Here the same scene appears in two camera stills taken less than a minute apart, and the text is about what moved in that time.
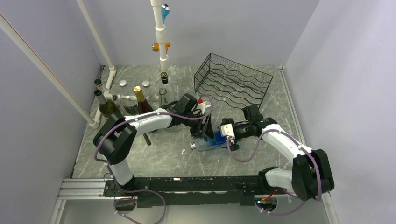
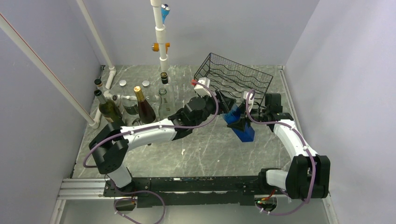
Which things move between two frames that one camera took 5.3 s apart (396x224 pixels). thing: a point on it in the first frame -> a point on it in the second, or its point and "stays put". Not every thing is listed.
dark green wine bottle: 107,107 stays put
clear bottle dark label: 151,98 stays put
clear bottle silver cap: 130,103 stays put
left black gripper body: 195,125 -> 221,108
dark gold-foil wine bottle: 144,107 stays put
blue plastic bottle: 208,143 -> 233,116
